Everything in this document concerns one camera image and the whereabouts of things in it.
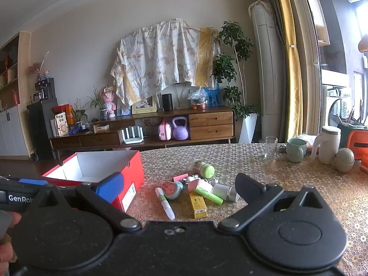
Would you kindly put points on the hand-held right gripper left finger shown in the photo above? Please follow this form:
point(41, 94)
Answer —
point(110, 188)

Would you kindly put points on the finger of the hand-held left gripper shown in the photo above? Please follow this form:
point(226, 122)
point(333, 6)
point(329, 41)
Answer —
point(33, 181)

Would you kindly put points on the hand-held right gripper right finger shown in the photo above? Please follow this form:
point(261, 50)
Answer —
point(245, 185)

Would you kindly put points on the red cardboard box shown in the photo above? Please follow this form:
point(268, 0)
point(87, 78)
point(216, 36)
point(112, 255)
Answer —
point(130, 175)

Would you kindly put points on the green highlighter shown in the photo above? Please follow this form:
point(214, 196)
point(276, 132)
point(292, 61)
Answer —
point(211, 197)

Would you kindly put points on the yellow small box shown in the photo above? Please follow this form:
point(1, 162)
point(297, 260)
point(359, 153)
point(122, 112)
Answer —
point(197, 205)

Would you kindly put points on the white small figurine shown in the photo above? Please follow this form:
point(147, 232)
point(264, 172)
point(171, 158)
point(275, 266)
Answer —
point(190, 178)

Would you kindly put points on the white green pen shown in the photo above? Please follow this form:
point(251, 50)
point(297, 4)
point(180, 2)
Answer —
point(165, 204)

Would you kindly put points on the teal pink toy case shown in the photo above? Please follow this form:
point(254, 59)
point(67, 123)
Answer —
point(172, 190)

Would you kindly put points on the pink binder clip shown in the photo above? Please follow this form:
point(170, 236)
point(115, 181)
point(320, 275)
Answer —
point(179, 177)

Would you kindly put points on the person's left hand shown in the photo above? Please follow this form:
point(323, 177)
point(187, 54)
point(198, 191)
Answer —
point(15, 220)

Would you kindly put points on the clear drinking glass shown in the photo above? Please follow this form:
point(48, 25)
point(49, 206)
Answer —
point(270, 148)

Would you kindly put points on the white router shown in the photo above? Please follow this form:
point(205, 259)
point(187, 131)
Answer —
point(132, 140)

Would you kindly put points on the white cabinet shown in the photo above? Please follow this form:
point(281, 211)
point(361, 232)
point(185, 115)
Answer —
point(11, 132)

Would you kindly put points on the potted tree white planter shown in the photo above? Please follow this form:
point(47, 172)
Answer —
point(248, 129)

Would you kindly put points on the pale green mug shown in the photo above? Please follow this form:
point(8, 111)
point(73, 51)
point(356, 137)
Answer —
point(296, 151)

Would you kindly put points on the small brown white box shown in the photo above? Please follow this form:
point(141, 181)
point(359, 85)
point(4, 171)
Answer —
point(101, 128)

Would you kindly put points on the black water dispenser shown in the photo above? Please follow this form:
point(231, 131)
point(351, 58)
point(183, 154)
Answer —
point(40, 120)

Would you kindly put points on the white snack bag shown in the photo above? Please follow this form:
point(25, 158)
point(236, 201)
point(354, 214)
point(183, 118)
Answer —
point(61, 126)

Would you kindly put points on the wooden tv cabinet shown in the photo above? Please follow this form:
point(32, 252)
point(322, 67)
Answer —
point(211, 126)

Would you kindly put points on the small potted plant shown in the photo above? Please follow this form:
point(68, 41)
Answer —
point(79, 115)
point(103, 113)

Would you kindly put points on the orange box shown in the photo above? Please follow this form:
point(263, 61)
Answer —
point(70, 115)

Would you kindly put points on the pink toy suitcase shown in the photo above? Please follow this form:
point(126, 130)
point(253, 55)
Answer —
point(164, 132)

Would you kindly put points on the purple kettlebell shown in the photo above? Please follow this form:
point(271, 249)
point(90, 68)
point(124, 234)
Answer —
point(180, 132)

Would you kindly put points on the pink doll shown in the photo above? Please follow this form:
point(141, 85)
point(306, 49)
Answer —
point(109, 103)

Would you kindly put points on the white jug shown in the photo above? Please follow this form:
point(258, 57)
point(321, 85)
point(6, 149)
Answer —
point(327, 146)

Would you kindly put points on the blue plastic stool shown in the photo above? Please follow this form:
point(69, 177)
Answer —
point(212, 96)

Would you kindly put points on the clear plastic bag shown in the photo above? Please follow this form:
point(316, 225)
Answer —
point(197, 97)

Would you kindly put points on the round beige container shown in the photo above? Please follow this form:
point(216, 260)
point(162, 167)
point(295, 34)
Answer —
point(344, 160)

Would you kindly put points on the black speaker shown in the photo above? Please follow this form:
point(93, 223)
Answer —
point(167, 102)

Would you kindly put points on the white standing air conditioner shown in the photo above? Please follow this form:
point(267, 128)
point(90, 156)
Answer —
point(270, 77)

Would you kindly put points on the white washing machine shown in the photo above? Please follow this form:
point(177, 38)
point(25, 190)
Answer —
point(333, 112)

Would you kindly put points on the yellow curtain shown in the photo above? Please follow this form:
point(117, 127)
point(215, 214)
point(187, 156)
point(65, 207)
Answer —
point(293, 77)

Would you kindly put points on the orange stool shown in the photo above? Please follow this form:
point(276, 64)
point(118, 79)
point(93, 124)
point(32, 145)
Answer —
point(358, 142)

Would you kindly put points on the floral cloth cover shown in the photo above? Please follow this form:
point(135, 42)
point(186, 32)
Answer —
point(161, 54)

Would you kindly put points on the cream photo frame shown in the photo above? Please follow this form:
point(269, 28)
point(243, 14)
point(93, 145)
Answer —
point(135, 110)

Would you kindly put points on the wooden wall shelf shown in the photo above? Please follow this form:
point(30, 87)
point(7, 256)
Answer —
point(24, 63)

